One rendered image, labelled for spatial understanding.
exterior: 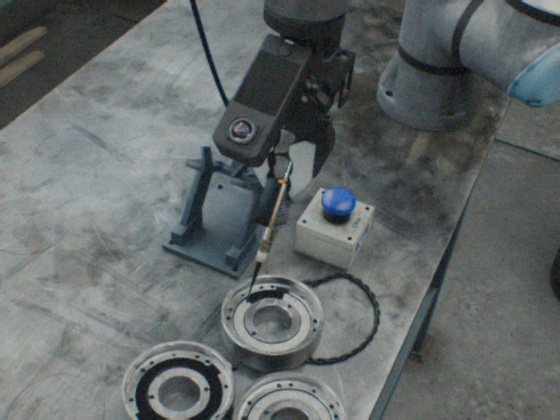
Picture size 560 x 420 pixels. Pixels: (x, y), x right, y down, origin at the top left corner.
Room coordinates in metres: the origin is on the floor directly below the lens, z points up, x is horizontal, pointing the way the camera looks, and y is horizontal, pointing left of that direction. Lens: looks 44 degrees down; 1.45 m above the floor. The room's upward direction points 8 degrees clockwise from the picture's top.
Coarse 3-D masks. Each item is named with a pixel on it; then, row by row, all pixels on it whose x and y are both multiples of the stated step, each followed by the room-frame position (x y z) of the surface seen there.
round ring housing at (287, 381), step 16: (256, 384) 0.40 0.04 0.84; (272, 384) 0.41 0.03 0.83; (288, 384) 0.41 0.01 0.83; (304, 384) 0.41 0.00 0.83; (320, 384) 0.41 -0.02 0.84; (240, 400) 0.38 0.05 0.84; (256, 400) 0.39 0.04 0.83; (288, 400) 0.39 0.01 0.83; (320, 400) 0.40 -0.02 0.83; (336, 400) 0.40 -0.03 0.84; (240, 416) 0.37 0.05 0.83; (272, 416) 0.38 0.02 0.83; (288, 416) 0.39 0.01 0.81; (304, 416) 0.38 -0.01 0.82; (336, 416) 0.39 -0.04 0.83
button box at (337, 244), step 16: (320, 192) 0.67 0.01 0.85; (320, 208) 0.65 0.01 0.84; (368, 208) 0.66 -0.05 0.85; (304, 224) 0.62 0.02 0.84; (320, 224) 0.62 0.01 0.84; (336, 224) 0.62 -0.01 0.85; (352, 224) 0.63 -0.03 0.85; (368, 224) 0.65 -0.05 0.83; (304, 240) 0.61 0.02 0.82; (320, 240) 0.61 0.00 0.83; (336, 240) 0.60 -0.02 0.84; (352, 240) 0.60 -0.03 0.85; (320, 256) 0.61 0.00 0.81; (336, 256) 0.60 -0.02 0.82; (352, 256) 0.60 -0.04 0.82
